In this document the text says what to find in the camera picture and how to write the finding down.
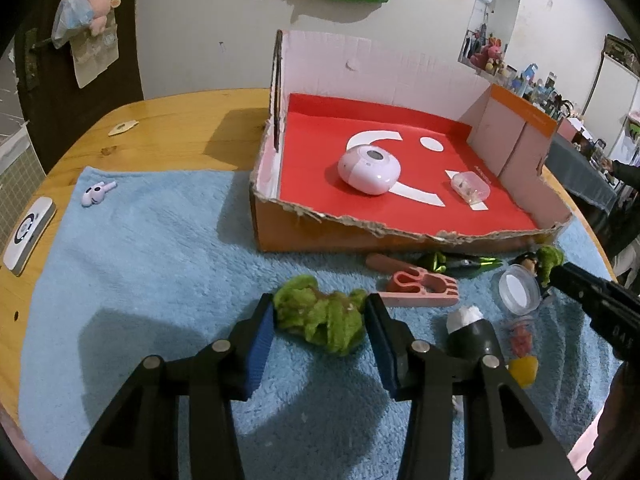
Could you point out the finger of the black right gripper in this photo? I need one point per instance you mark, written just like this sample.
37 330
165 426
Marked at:
613 310

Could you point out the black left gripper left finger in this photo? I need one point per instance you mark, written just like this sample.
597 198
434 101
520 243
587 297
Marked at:
136 437

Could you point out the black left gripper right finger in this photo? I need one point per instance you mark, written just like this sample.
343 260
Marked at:
505 437

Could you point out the green fuzzy scrunchie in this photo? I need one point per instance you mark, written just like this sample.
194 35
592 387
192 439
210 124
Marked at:
333 321
548 257

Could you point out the pink doll yellow hair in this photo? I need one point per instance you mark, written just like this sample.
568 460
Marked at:
523 365

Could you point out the black white plush toy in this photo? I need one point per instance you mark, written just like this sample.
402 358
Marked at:
471 337

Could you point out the clear round plastic lid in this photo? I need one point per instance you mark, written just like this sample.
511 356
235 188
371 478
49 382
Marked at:
519 290

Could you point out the pink hair clip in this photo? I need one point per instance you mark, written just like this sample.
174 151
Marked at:
417 288

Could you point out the green foil wrapper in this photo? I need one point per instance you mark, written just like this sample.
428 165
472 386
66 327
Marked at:
457 265

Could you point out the light blue towel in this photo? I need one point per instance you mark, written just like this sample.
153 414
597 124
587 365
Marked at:
166 264

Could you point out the small clear plastic case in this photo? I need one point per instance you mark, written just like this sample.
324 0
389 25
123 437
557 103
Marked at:
470 187

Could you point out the brown stick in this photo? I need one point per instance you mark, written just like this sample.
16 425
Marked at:
386 265

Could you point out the white rectangular device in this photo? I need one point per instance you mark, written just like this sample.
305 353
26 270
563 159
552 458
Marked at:
27 234

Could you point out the small white bunny charm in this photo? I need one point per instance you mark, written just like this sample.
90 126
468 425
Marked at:
95 194

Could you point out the cardboard box red lining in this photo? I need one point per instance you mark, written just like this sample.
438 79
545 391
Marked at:
331 92

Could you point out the pink round device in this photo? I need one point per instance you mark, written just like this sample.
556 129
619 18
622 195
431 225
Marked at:
369 169

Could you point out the small beige sticker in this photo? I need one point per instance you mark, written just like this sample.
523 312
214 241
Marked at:
122 127

